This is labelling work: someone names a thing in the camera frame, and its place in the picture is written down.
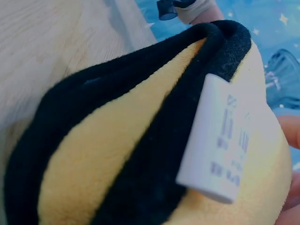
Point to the person's left hand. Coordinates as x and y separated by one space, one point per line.
209 16

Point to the black and yellow striped plush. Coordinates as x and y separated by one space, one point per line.
100 131

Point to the black wrist band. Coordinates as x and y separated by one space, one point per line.
167 10

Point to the person's right fingers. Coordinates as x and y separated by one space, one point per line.
291 132

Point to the person's right hand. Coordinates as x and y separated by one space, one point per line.
291 132

